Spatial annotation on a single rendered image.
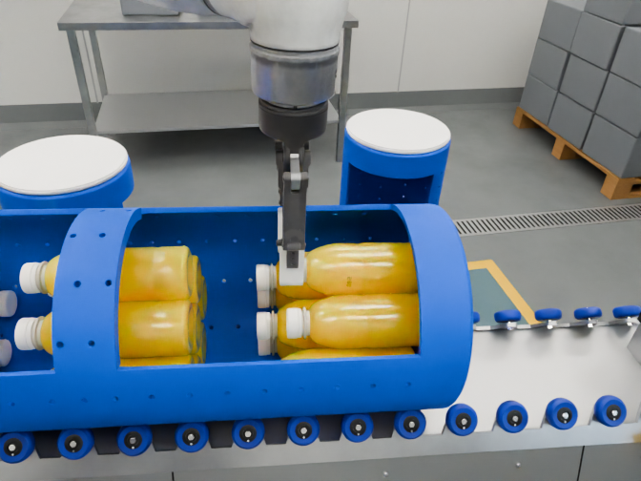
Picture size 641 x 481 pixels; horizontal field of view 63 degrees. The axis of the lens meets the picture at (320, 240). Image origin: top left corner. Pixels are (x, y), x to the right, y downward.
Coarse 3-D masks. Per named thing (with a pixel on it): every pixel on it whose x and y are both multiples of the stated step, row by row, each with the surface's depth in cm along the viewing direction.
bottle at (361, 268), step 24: (312, 264) 68; (336, 264) 67; (360, 264) 67; (384, 264) 68; (408, 264) 68; (312, 288) 69; (336, 288) 68; (360, 288) 68; (384, 288) 69; (408, 288) 69
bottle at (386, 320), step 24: (312, 312) 66; (336, 312) 65; (360, 312) 65; (384, 312) 66; (408, 312) 66; (312, 336) 66; (336, 336) 65; (360, 336) 65; (384, 336) 66; (408, 336) 66
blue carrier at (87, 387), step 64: (0, 256) 79; (64, 256) 59; (256, 256) 84; (448, 256) 63; (0, 320) 82; (64, 320) 56; (256, 320) 85; (448, 320) 61; (0, 384) 57; (64, 384) 57; (128, 384) 58; (192, 384) 59; (256, 384) 60; (320, 384) 61; (384, 384) 62; (448, 384) 63
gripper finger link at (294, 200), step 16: (288, 176) 54; (304, 176) 54; (288, 192) 56; (304, 192) 56; (288, 208) 57; (304, 208) 57; (288, 224) 58; (304, 224) 58; (288, 240) 59; (304, 240) 59
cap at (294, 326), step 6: (288, 312) 66; (294, 312) 66; (300, 312) 67; (288, 318) 66; (294, 318) 66; (300, 318) 66; (288, 324) 66; (294, 324) 66; (300, 324) 66; (288, 330) 66; (294, 330) 66; (300, 330) 66; (288, 336) 66; (294, 336) 66; (300, 336) 67
